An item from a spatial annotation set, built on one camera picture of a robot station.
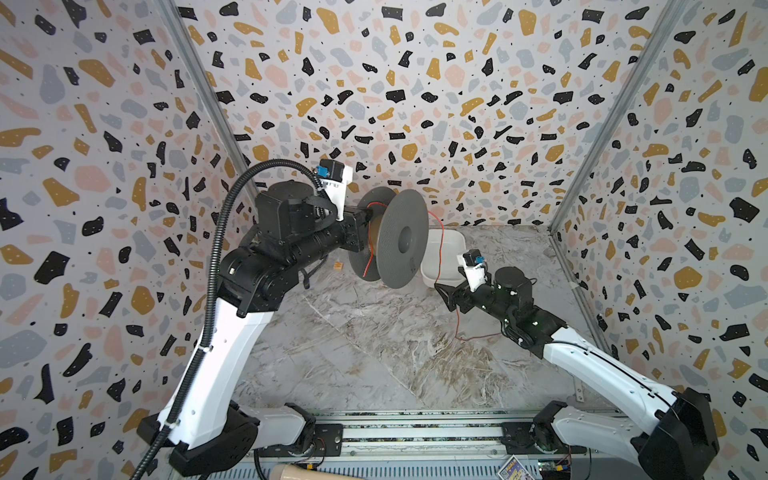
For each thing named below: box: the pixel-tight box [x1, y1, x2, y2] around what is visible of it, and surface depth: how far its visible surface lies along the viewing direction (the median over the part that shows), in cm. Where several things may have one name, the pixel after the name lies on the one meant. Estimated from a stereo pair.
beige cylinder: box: [268, 464, 367, 480], surface depth 70 cm
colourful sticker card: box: [497, 454, 535, 480], surface depth 70 cm
